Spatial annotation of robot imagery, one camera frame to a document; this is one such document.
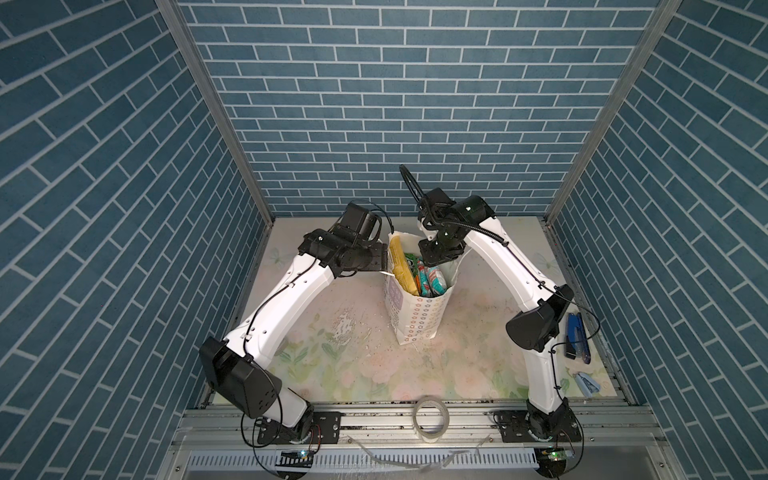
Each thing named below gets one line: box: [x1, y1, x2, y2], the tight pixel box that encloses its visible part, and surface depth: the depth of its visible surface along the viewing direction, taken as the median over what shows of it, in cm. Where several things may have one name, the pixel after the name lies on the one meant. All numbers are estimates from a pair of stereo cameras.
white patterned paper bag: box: [384, 231, 469, 346], surface depth 76 cm
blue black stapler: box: [564, 312, 591, 364], surface depth 90 cm
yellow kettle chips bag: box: [389, 235, 419, 296], surface depth 80 cm
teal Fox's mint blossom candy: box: [425, 266, 447, 296], surface depth 78 cm
